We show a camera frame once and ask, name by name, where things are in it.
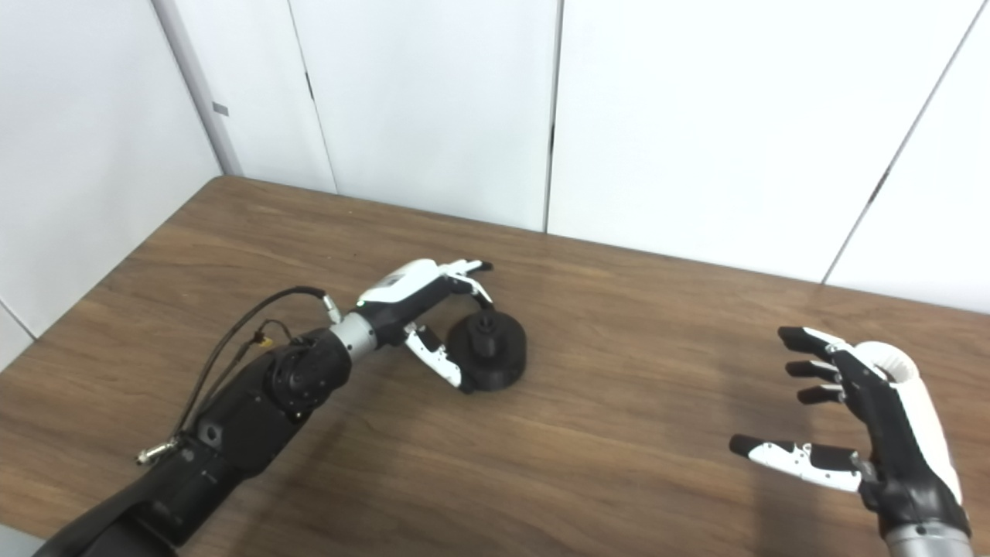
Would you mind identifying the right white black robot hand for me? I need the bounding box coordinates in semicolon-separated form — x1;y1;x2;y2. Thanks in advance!
729;326;974;557

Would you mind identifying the round black plastic part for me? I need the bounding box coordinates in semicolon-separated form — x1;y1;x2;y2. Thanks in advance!
447;307;529;394

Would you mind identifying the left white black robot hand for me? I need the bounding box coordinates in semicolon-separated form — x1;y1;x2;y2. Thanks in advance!
331;258;494;394

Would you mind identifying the left thin wire bundle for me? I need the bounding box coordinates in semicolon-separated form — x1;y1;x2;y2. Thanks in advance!
197;319;296;411

